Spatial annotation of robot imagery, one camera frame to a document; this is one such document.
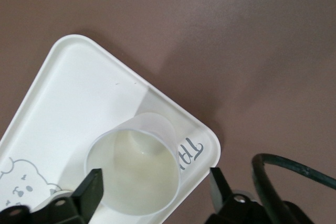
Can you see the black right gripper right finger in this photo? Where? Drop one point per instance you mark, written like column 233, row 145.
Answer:
column 231, row 208

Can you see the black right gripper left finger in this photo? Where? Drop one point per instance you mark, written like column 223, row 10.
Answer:
column 84, row 200

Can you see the white plastic cup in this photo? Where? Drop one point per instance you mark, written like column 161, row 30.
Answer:
column 136, row 176

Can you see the cream bear print tray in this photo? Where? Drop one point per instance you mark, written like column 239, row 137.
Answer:
column 78, row 103

